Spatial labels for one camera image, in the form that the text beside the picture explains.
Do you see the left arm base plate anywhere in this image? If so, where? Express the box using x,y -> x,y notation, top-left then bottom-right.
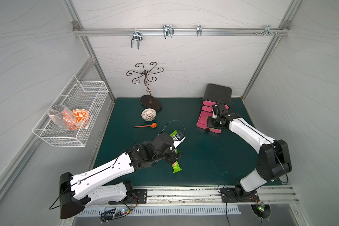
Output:
108,189 -> 148,205

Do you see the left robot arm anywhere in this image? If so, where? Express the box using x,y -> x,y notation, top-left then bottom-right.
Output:
57,132 -> 186,219

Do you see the black pink drawer cabinet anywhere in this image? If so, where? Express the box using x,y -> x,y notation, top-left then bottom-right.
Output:
196,83 -> 232,134

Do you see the orange patterned bowl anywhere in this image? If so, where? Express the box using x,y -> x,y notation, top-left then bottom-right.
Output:
68,109 -> 90,131

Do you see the orange spoon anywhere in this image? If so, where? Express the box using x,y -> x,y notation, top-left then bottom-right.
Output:
134,122 -> 157,128

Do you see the green cookie pack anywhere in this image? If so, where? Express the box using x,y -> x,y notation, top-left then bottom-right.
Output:
170,130 -> 178,139
172,161 -> 182,173

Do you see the aluminium top rail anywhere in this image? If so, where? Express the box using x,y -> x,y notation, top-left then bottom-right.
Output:
73,27 -> 291,37

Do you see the green mat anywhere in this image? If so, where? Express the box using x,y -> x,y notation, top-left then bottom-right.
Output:
94,98 -> 257,186

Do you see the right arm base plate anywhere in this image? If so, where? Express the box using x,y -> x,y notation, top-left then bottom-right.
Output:
218,186 -> 260,203

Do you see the white wire basket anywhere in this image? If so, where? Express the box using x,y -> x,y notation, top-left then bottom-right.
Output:
32,76 -> 108,147

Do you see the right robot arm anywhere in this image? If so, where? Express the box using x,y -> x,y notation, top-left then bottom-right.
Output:
207,103 -> 292,198

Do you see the green cookie pack bottom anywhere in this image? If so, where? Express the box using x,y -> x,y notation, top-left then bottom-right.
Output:
172,161 -> 182,173

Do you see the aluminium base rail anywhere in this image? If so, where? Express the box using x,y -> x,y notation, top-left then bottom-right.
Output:
67,185 -> 300,208

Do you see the white patterned small bowl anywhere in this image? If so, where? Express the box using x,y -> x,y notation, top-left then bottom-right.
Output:
141,108 -> 156,122

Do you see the clear glass cup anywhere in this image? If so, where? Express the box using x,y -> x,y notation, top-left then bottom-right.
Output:
47,105 -> 76,130

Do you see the white vented cable duct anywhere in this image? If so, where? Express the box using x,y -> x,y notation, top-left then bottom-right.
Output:
74,205 -> 242,218

